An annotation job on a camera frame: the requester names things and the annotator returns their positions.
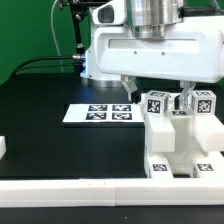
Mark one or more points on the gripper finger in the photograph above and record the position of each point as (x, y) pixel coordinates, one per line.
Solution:
(129, 84)
(181, 101)

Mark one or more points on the white marker tag board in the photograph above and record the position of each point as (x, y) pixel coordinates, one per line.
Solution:
(102, 113)

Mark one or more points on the white long front beam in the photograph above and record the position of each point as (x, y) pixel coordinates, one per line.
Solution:
(208, 132)

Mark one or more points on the white small tagged cube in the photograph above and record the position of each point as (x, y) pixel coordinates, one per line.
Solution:
(202, 102)

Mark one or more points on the white L-shaped fence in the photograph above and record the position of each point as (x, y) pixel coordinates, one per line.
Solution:
(112, 192)

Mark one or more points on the white chair seat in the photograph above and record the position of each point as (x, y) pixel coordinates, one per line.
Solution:
(186, 147)

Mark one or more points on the white block at left edge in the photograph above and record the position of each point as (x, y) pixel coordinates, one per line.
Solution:
(2, 146)

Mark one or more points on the white tagged block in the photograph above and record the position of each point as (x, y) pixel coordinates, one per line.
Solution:
(156, 102)

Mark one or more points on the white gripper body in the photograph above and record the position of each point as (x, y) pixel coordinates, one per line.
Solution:
(159, 39)

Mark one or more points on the white long back beam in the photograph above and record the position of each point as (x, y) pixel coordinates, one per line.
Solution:
(159, 134)

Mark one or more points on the white long beam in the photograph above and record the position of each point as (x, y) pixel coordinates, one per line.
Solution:
(208, 132)
(159, 134)

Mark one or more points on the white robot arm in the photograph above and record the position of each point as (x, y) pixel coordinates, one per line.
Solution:
(160, 39)

